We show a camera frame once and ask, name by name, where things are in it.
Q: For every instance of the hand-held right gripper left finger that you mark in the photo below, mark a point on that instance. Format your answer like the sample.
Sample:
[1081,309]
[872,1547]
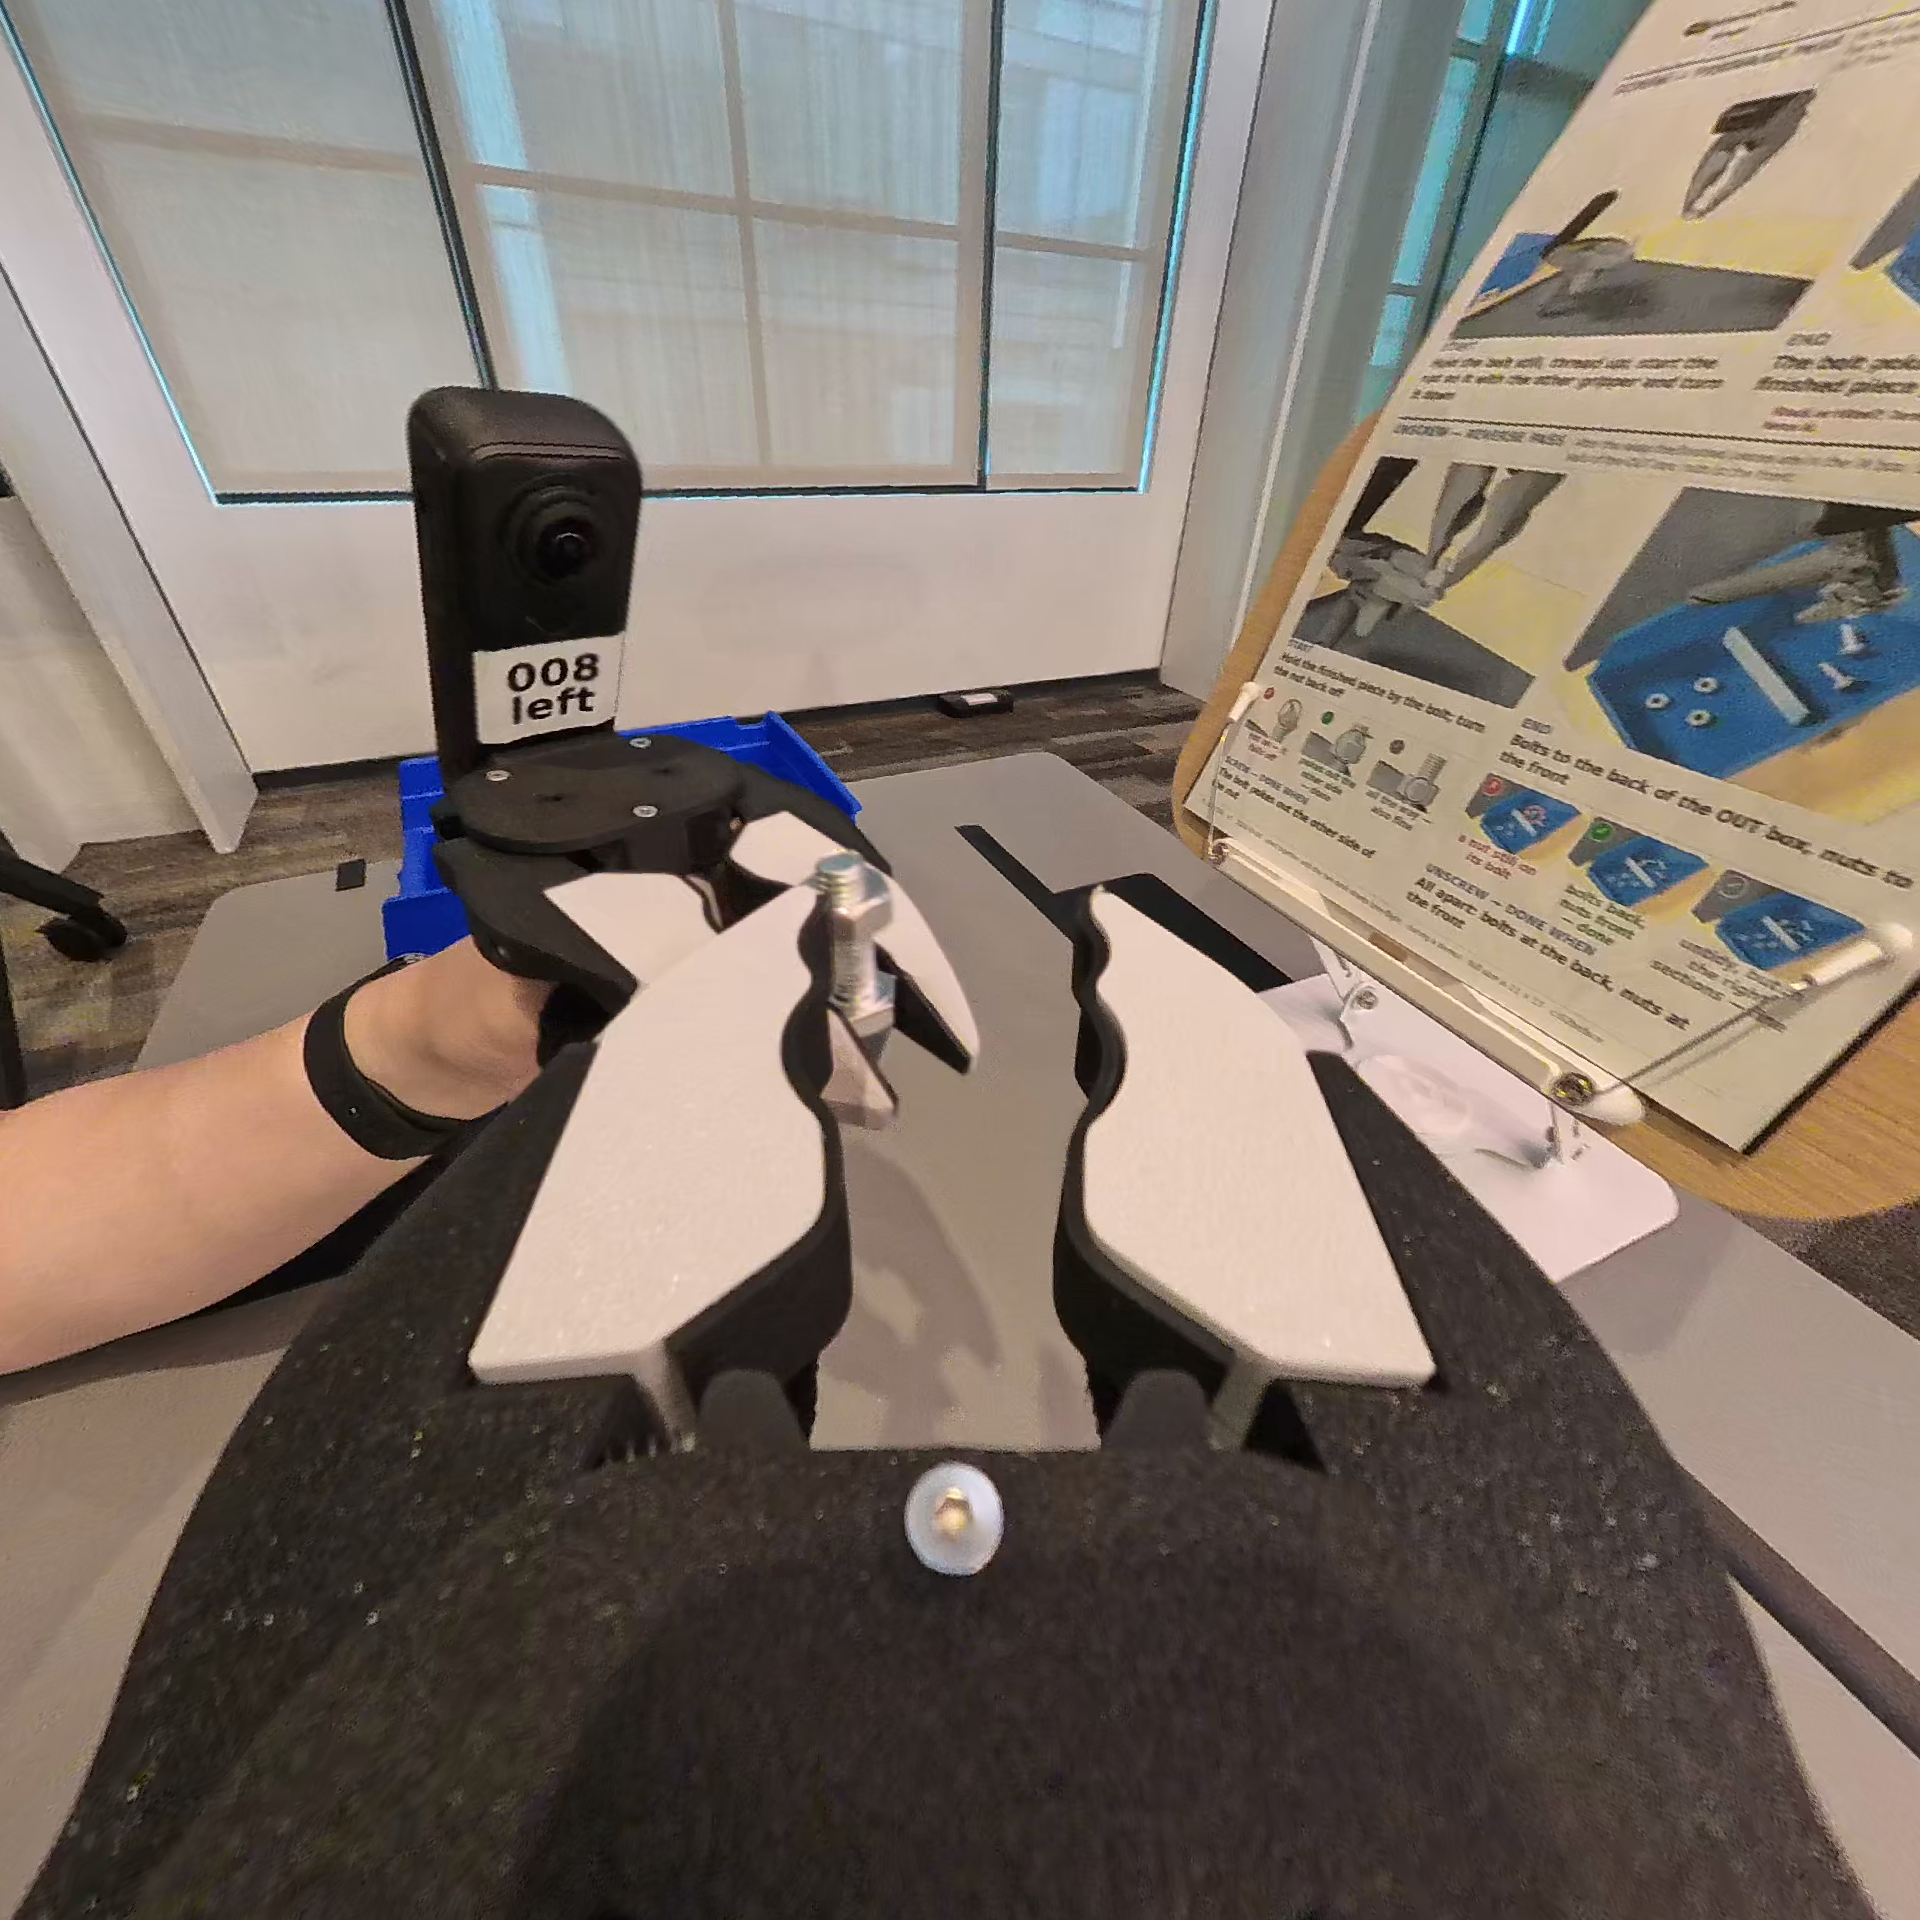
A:
[662,1171]

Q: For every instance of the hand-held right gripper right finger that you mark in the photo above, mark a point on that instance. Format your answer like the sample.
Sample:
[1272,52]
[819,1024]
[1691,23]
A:
[1245,1184]

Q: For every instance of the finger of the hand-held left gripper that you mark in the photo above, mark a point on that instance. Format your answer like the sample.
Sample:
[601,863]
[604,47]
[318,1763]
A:
[629,922]
[931,975]

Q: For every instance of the silver hex bolt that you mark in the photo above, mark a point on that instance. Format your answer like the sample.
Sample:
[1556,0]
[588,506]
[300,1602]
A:
[857,975]

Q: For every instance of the blue plastic bin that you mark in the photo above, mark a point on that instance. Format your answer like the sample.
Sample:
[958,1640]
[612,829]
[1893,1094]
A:
[809,758]

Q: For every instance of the person's left forearm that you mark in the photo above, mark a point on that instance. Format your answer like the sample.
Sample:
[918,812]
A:
[149,1202]

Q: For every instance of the person's left hand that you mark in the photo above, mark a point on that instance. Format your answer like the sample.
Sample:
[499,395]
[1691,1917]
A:
[452,1036]

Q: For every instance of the small black floor box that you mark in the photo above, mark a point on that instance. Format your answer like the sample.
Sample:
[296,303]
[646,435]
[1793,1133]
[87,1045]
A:
[974,701]

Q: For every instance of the white page holder bar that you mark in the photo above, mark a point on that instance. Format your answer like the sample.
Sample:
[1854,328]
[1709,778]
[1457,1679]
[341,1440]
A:
[1440,984]

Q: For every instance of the black wristband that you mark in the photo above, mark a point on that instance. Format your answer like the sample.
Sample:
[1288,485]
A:
[352,1103]

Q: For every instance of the large paned window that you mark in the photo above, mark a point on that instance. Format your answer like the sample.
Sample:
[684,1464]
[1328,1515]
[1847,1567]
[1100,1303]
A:
[600,226]

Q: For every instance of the printed instruction sheet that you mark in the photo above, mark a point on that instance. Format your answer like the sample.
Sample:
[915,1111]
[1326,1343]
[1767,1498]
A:
[1651,600]

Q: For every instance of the tall glass window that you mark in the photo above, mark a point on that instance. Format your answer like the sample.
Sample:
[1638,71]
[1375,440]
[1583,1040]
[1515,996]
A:
[1440,149]

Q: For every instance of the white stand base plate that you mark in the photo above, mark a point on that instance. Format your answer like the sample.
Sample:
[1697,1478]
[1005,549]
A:
[1589,1215]

